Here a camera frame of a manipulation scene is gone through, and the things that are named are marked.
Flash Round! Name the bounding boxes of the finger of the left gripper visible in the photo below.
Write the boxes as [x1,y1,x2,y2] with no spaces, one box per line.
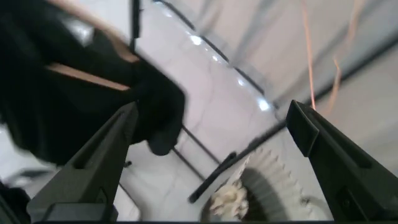
[26,101,139,223]
[285,99,398,223]

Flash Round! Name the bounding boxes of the black garment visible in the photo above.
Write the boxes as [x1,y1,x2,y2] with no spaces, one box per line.
[0,0,187,166]

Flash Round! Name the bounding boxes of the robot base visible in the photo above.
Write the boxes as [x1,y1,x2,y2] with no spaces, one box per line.
[0,166,141,223]

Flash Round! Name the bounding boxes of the white laundry basket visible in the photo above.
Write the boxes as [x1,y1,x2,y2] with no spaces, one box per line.
[200,146,335,223]

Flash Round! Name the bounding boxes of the black clothes rack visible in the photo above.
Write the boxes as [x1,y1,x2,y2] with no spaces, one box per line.
[129,0,398,205]

